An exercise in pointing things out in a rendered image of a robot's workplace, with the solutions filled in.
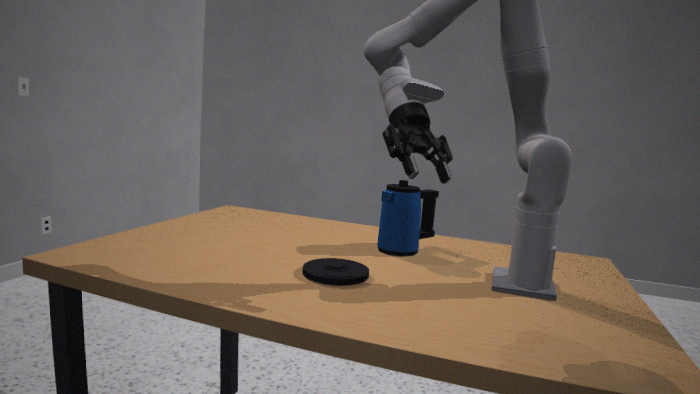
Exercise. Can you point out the black round disk with center stud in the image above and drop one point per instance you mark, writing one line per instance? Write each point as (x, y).
(335, 271)

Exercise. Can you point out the blue kettle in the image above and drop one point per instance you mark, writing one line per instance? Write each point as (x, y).
(400, 218)

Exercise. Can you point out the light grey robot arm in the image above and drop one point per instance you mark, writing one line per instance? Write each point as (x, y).
(546, 159)

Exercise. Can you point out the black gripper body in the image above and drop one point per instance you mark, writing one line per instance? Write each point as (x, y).
(408, 116)

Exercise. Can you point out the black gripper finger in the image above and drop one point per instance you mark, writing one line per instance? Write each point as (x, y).
(440, 149)
(391, 138)

